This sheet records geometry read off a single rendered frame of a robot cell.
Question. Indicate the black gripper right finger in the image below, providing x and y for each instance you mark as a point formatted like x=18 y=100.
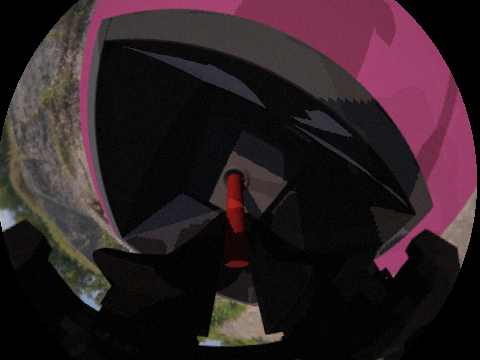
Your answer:
x=284 y=274

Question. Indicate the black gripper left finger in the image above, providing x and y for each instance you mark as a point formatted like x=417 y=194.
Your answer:
x=188 y=275

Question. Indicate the dark red peg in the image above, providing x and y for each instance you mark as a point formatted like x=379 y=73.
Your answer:
x=236 y=251

